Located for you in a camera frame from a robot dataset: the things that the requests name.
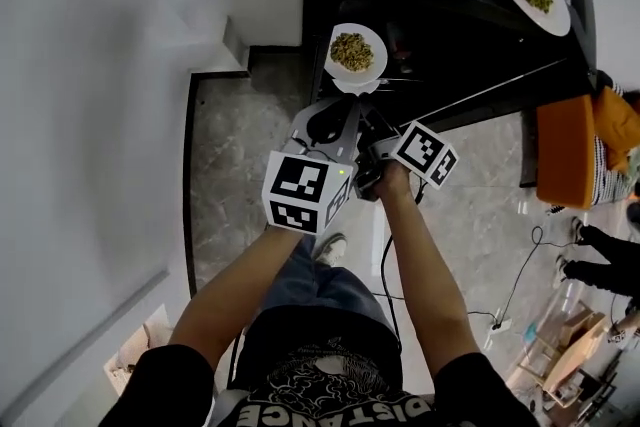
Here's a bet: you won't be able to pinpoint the wooden chair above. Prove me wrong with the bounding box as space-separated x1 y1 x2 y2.
513 302 624 409

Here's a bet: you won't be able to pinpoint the person's blue jeans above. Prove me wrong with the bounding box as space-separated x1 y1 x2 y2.
259 234 397 334

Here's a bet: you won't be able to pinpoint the person's grey shoe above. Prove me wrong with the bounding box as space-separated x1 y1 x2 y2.
311 232 349 267

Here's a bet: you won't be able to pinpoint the person's right forearm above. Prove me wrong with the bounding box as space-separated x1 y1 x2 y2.
379 194 484 379

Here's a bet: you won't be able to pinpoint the person's left forearm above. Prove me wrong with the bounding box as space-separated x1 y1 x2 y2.
168 225 307 359

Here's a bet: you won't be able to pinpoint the yellow-green fried food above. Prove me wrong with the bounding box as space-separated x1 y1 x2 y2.
329 31 376 72

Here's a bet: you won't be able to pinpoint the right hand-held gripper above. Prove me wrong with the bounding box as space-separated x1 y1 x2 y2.
352 108 460 202

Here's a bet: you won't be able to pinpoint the person's black printed shirt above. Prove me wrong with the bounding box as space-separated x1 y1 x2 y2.
98 304 542 427

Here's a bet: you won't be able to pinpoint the small white plate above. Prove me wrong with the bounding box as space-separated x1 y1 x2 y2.
323 22 389 96

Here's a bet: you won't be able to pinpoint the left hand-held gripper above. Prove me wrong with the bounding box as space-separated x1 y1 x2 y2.
261 96 362 237

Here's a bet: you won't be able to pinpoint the black fridge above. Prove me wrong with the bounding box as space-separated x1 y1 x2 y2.
301 0 599 132

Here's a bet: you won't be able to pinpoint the black floor cable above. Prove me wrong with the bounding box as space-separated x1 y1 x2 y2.
467 224 579 331

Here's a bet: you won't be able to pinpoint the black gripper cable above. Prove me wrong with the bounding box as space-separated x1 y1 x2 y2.
378 179 427 351

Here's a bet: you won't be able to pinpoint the orange chair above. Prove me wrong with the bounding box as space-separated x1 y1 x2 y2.
534 93 602 211

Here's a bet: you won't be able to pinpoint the person's right hand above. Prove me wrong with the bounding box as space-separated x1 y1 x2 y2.
373 160 417 204

